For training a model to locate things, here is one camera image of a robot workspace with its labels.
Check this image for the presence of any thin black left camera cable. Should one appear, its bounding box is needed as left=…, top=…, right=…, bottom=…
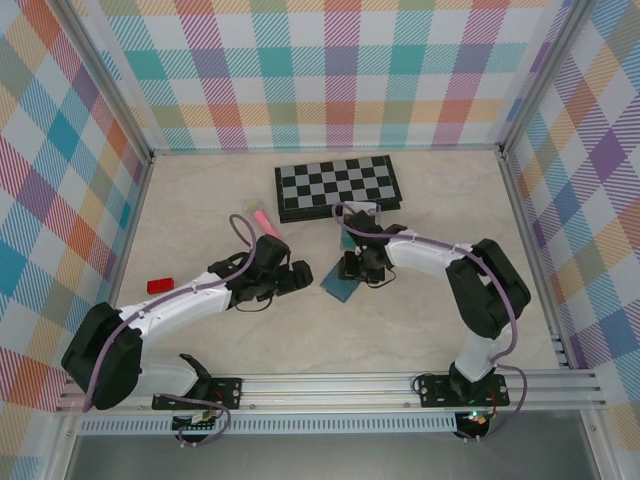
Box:
left=235, top=294, right=275, bottom=315

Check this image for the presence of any aluminium frame post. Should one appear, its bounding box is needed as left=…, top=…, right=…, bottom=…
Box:
left=497, top=0, right=604, bottom=157
left=49, top=0, right=155, bottom=162

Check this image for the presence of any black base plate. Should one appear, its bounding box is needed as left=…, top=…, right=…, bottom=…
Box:
left=151, top=377, right=244, bottom=412
left=414, top=372, right=510, bottom=409

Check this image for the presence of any aluminium frame rail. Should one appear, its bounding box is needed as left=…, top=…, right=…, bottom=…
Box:
left=102, top=155, right=156, bottom=321
left=499, top=152, right=576, bottom=372

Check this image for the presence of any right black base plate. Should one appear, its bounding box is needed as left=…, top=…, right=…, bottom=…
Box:
left=414, top=372, right=510, bottom=409

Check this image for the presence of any clear plastic box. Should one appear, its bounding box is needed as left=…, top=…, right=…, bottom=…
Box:
left=338, top=201, right=384, bottom=251

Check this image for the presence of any thin black camera cable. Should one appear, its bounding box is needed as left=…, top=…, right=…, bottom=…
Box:
left=367, top=267, right=397, bottom=290
left=235, top=294, right=275, bottom=315

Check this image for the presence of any small green circuit board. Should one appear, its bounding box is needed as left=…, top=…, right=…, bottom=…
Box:
left=172, top=410, right=221, bottom=434

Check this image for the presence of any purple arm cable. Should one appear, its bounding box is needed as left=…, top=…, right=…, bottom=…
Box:
left=332, top=202, right=529, bottom=444
left=82, top=213, right=259, bottom=448

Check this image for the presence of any pink tube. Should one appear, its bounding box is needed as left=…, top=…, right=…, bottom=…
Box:
left=252, top=209, right=282, bottom=240

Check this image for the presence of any small circuit board lit LED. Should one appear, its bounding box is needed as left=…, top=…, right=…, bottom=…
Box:
left=457, top=408, right=494, bottom=431

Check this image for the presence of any folding chess board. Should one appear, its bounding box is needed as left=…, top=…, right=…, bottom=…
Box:
left=273, top=154, right=405, bottom=225

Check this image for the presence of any wide aluminium base rail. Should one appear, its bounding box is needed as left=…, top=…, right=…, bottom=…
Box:
left=55, top=368, right=607, bottom=415

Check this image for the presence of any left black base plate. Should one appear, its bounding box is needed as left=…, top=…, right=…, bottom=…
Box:
left=151, top=377, right=244, bottom=412

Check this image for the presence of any thin black right camera cable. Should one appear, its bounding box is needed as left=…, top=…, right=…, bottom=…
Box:
left=367, top=267, right=397, bottom=290

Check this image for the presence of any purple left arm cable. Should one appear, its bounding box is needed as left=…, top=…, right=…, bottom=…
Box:
left=82, top=213, right=259, bottom=448

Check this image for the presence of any white slotted cable duct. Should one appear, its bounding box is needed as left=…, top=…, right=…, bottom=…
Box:
left=78, top=417, right=460, bottom=436

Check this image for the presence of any teal leather card holder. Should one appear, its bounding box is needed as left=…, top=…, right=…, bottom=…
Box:
left=320, top=263, right=365, bottom=304

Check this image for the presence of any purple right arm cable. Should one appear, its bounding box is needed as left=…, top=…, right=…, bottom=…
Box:
left=332, top=202, right=529, bottom=444

